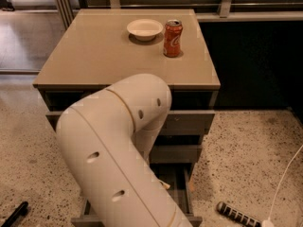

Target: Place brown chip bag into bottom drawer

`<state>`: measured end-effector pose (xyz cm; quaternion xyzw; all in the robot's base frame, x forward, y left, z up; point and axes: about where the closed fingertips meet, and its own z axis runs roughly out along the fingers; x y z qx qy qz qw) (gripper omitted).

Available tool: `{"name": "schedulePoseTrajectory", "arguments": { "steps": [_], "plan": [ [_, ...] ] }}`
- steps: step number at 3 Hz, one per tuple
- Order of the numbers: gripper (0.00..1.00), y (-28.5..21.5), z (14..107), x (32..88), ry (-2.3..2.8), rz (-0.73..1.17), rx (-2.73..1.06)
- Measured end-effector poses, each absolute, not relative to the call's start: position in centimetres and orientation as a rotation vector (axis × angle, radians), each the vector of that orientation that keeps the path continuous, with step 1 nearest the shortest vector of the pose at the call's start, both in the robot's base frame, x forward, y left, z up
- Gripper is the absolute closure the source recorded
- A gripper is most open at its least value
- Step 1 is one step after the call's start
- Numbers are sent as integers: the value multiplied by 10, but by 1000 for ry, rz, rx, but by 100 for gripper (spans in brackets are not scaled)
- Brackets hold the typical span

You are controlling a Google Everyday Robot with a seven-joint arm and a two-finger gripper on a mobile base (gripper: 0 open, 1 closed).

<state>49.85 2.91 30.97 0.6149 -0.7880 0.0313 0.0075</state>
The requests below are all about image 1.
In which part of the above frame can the orange soda can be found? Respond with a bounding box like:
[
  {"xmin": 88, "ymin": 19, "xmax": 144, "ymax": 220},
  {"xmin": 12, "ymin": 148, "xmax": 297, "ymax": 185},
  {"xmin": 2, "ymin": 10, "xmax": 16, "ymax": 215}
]
[{"xmin": 163, "ymin": 20, "xmax": 183, "ymax": 58}]

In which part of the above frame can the brown chip bag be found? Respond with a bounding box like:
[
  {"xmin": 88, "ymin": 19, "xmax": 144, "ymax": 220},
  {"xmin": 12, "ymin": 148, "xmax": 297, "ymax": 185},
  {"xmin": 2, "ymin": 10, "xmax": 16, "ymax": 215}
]
[{"xmin": 159, "ymin": 180, "xmax": 170, "ymax": 190}]

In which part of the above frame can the top grey drawer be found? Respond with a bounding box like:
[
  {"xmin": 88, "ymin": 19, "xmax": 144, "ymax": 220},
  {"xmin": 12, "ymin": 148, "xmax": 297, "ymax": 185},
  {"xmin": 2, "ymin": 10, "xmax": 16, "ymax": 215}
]
[{"xmin": 46, "ymin": 108, "xmax": 214, "ymax": 139}]

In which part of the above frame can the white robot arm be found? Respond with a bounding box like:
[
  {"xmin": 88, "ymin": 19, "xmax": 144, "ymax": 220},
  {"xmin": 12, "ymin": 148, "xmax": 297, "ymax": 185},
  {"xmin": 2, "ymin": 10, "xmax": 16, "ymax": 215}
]
[{"xmin": 56, "ymin": 74, "xmax": 192, "ymax": 227}]

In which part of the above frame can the grey drawer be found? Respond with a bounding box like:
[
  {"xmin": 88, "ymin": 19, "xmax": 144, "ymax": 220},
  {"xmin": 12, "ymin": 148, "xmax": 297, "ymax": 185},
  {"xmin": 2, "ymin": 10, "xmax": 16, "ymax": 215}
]
[
  {"xmin": 150, "ymin": 145, "xmax": 202, "ymax": 164},
  {"xmin": 46, "ymin": 108, "xmax": 214, "ymax": 139},
  {"xmin": 71, "ymin": 164, "xmax": 203, "ymax": 227}
]

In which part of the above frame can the black object on floor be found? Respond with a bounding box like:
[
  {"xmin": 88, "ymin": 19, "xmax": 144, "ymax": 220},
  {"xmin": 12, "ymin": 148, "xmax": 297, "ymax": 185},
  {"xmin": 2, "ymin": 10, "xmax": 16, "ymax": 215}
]
[{"xmin": 1, "ymin": 201, "xmax": 28, "ymax": 227}]

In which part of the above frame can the white cable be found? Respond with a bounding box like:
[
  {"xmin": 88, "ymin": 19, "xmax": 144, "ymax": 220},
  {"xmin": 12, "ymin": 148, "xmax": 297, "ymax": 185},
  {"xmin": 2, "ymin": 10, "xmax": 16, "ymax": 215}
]
[{"xmin": 260, "ymin": 144, "xmax": 303, "ymax": 227}]

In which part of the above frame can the middle grey drawer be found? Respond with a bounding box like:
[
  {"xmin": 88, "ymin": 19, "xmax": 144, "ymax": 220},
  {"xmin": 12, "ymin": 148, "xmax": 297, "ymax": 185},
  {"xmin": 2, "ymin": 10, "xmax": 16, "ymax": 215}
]
[{"xmin": 150, "ymin": 145, "xmax": 202, "ymax": 164}]

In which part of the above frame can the grey drawer cabinet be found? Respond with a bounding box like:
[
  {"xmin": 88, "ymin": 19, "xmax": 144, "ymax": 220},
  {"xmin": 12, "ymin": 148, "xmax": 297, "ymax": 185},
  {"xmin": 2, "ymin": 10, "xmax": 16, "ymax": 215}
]
[{"xmin": 32, "ymin": 9, "xmax": 221, "ymax": 175}]

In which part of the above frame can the bottom grey drawer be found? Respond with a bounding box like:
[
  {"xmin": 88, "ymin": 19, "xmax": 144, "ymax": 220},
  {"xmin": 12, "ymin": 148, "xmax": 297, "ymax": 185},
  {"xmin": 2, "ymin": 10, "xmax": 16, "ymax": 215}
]
[{"xmin": 71, "ymin": 164, "xmax": 203, "ymax": 227}]

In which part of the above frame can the white bowl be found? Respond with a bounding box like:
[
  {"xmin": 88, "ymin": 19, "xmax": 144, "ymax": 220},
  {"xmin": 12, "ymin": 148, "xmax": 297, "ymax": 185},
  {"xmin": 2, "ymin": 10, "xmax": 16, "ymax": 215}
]
[{"xmin": 127, "ymin": 19, "xmax": 163, "ymax": 42}]

